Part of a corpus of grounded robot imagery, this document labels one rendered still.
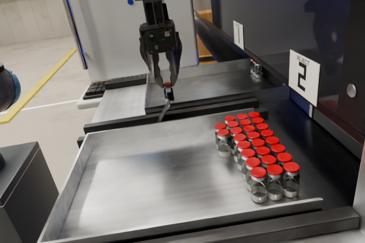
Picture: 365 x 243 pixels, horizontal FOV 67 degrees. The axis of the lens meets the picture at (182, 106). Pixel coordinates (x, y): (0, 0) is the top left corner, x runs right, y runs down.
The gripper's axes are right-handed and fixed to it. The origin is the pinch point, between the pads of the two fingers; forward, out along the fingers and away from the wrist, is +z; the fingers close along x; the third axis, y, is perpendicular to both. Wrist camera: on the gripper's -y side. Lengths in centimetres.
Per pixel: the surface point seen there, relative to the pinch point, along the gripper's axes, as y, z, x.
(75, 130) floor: -173, 95, -95
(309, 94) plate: 28.5, -4.5, 19.9
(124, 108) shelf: -4.4, 7.4, -12.2
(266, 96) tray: 5.0, 6.1, 22.4
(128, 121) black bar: 7.1, 5.5, -9.8
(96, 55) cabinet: -56, 3, -28
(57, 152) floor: -138, 95, -101
